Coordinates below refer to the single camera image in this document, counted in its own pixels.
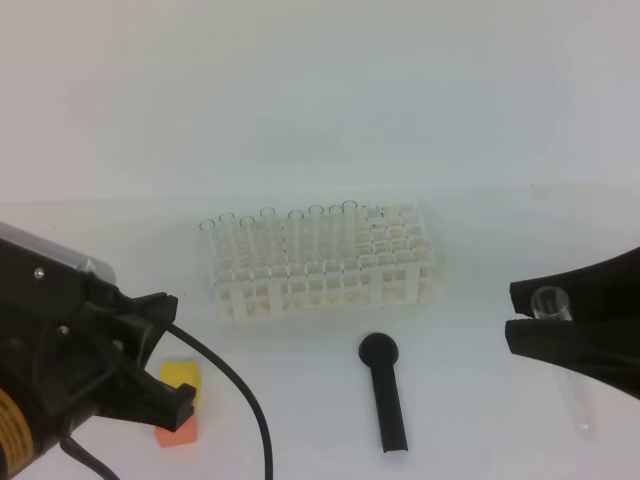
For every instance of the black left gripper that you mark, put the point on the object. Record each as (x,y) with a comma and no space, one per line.
(74,346)

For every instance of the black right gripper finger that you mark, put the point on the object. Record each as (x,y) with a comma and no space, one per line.
(604,291)
(604,351)

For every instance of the clear glass test tube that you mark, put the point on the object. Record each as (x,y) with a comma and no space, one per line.
(553,304)

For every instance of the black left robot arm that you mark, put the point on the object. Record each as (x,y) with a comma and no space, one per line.
(19,447)

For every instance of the white test tube rack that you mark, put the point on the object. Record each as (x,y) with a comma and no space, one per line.
(392,266)

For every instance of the yellow foam cube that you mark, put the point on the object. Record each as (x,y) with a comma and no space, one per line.
(177,373)

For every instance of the orange foam cube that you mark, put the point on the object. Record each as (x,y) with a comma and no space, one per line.
(184,435)

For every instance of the black scoop tool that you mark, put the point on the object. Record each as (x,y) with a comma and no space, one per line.
(379,352)

